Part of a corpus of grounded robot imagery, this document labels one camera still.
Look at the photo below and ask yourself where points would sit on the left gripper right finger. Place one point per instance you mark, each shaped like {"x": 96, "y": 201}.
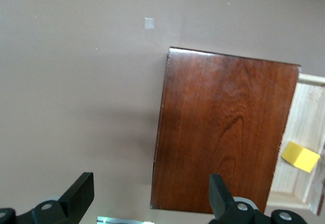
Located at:
{"x": 218, "y": 198}

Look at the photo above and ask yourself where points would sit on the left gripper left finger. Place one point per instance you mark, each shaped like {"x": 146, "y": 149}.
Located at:
{"x": 80, "y": 193}

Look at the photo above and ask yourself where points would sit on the yellow block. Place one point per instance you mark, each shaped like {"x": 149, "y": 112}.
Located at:
{"x": 299, "y": 156}

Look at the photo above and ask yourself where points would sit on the dark brown wooden cabinet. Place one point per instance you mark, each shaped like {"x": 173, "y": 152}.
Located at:
{"x": 215, "y": 120}

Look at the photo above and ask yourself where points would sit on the small square tape patch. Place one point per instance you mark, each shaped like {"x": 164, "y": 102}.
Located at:
{"x": 149, "y": 23}

